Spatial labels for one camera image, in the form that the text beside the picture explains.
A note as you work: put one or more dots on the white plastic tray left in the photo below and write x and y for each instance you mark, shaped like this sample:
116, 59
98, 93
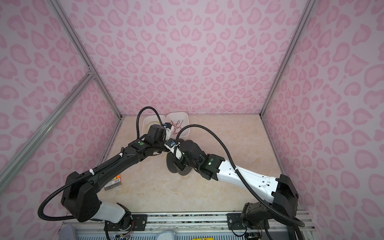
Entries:
148, 122

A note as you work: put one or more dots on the pack of coloured markers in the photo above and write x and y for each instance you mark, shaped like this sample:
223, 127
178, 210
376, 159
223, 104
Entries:
115, 182

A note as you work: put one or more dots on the aluminium frame post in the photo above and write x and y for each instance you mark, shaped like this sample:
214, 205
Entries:
297, 34
79, 46

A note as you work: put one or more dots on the aluminium frame right post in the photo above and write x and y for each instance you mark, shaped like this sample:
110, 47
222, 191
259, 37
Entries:
297, 34

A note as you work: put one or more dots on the aluminium frame left post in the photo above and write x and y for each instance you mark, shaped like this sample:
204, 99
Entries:
79, 46

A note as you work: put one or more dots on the white plastic tray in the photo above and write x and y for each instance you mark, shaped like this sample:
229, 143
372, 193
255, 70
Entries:
179, 120
148, 122

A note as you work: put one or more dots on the white plastic tray right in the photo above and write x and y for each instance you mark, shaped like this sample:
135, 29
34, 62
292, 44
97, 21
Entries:
179, 120

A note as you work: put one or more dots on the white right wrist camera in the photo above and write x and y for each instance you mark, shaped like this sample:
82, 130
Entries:
176, 151

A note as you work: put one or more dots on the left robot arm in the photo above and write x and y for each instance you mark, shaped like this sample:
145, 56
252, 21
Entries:
80, 191

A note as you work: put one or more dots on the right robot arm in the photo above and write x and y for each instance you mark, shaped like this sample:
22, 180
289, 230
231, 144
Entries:
277, 198

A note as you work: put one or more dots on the aluminium frame diagonal bar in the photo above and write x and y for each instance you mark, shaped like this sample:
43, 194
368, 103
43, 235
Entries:
19, 160

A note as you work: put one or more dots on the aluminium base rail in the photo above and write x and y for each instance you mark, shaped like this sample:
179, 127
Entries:
189, 226

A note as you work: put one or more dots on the dark grey cable spool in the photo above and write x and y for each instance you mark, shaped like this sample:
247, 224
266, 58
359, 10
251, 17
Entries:
173, 168

